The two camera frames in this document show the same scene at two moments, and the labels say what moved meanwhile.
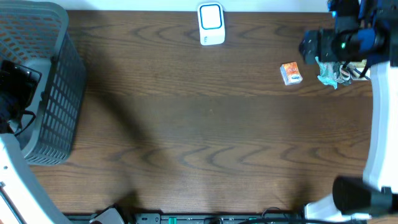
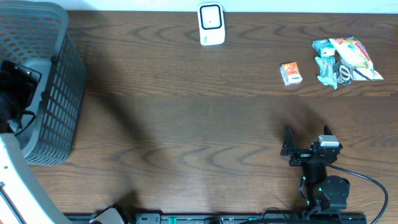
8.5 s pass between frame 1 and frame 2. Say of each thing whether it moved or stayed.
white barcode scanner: stayed
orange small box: stayed
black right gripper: moved
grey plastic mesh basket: stayed
